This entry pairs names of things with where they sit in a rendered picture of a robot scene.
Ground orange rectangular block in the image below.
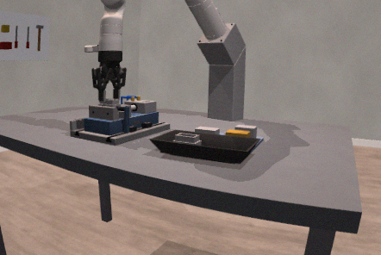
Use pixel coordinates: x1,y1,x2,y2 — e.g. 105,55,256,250
225,129,250,137

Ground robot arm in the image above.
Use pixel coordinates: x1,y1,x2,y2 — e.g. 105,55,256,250
84,0,227,52

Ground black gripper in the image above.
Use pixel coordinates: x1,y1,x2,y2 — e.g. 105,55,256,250
92,51,127,103

